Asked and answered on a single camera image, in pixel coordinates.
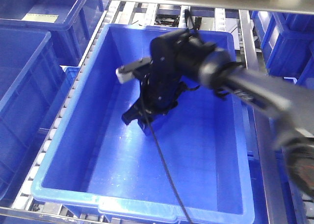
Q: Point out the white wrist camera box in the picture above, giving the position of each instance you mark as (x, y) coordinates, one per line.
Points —
(137, 69)

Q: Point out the blue plastic bin left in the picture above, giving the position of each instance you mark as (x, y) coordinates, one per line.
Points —
(30, 78)

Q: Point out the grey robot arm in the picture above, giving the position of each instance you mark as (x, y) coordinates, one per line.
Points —
(290, 107)

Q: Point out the blue plastic block part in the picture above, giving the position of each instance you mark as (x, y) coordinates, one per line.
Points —
(156, 122)

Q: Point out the stainless steel shelf rack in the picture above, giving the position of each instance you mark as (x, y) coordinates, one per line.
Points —
(274, 203)

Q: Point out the blue plastic bin centre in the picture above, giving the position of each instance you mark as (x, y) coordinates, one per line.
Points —
(97, 164)

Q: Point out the blue plastic bin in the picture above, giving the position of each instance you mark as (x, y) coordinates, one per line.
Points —
(30, 78)
(285, 40)
(97, 164)

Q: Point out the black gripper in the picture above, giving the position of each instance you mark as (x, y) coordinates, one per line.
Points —
(173, 54)

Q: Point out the blue plastic bin right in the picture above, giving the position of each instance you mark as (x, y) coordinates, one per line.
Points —
(285, 40)

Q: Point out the blue bin far left back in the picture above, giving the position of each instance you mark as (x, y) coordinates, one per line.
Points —
(70, 22)

